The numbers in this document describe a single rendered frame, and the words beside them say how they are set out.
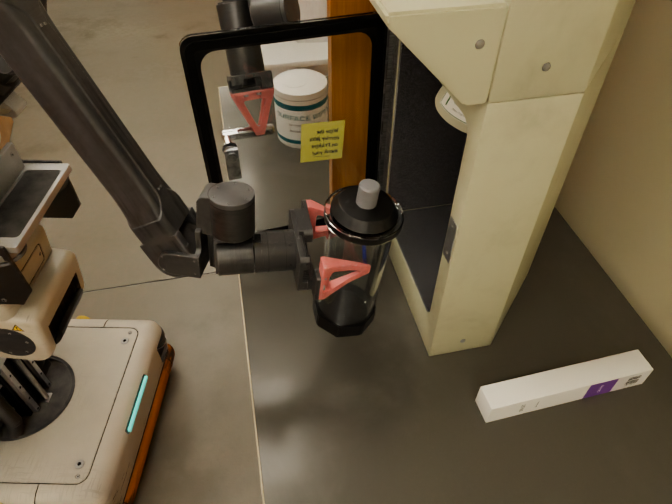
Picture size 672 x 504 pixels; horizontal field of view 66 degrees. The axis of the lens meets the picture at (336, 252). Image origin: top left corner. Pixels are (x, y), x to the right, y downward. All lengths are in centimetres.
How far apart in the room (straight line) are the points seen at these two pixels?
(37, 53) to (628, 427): 92
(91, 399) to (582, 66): 154
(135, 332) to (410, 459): 123
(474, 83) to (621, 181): 61
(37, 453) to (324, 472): 109
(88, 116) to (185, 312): 163
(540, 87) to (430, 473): 53
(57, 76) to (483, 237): 53
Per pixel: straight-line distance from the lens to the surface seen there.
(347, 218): 66
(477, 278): 77
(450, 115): 72
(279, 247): 69
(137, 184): 67
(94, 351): 185
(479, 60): 55
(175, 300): 227
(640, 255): 110
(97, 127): 65
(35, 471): 171
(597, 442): 90
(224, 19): 89
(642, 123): 107
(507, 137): 61
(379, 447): 82
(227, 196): 65
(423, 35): 51
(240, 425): 190
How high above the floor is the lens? 169
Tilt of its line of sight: 46 degrees down
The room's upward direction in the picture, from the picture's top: straight up
